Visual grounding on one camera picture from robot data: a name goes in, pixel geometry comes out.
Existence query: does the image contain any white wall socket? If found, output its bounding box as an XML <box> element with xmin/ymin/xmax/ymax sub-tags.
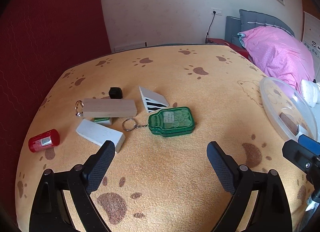
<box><xmin>211</xmin><ymin>8</ymin><xmax>222</xmax><ymax>15</ymax></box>

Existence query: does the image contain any long wooden block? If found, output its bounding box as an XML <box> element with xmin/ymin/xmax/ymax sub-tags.
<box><xmin>83</xmin><ymin>99</ymin><xmax>137</xmax><ymax>118</ymax></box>

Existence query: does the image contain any green white mahjong tile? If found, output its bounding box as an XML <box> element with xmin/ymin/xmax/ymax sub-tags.
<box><xmin>93</xmin><ymin>118</ymin><xmax>113</xmax><ymax>126</ymax></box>

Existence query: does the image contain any white foam block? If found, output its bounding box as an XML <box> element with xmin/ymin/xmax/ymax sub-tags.
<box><xmin>76</xmin><ymin>119</ymin><xmax>125</xmax><ymax>153</ymax></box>

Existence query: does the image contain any zebra striped white wedge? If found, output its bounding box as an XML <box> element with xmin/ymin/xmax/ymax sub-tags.
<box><xmin>139</xmin><ymin>86</ymin><xmax>169</xmax><ymax>113</ymax></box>

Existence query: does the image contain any brown wooden block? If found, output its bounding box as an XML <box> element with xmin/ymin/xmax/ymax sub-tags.
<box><xmin>279</xmin><ymin>113</ymin><xmax>298</xmax><ymax>135</ymax></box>

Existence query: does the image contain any clear plastic bowl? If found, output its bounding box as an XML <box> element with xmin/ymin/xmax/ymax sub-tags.
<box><xmin>259</xmin><ymin>77</ymin><xmax>318</xmax><ymax>141</ymax></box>

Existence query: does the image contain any grey blue bed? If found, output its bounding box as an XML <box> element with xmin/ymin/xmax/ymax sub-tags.
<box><xmin>225</xmin><ymin>9</ymin><xmax>295</xmax><ymax>47</ymax></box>

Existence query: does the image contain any metal key ring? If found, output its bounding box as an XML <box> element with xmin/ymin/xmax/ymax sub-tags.
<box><xmin>74</xmin><ymin>100</ymin><xmax>85</xmax><ymax>118</ymax></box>

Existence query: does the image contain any green jar-shaped tin keychain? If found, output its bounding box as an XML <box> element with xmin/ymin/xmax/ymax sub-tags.
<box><xmin>122</xmin><ymin>107</ymin><xmax>195</xmax><ymax>138</ymax></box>

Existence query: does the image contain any black ribbed knob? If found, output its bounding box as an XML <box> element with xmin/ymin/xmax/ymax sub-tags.
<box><xmin>108</xmin><ymin>87</ymin><xmax>123</xmax><ymax>99</ymax></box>

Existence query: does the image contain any pink quilt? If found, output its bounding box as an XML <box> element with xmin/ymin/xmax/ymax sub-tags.
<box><xmin>238</xmin><ymin>26</ymin><xmax>315</xmax><ymax>91</ymax></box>

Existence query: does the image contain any red quilt box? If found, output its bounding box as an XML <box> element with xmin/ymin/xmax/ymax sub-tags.
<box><xmin>206</xmin><ymin>38</ymin><xmax>249</xmax><ymax>60</ymax></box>

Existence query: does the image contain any white pillow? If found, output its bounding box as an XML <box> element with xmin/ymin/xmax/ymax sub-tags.
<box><xmin>300</xmin><ymin>80</ymin><xmax>320</xmax><ymax>108</ymax></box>

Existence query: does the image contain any black power cable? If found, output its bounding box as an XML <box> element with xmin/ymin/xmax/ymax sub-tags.
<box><xmin>205</xmin><ymin>11</ymin><xmax>217</xmax><ymax>44</ymax></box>

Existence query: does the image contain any white wardrobe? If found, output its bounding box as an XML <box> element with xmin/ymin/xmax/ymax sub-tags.
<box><xmin>302</xmin><ymin>0</ymin><xmax>319</xmax><ymax>82</ymax></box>

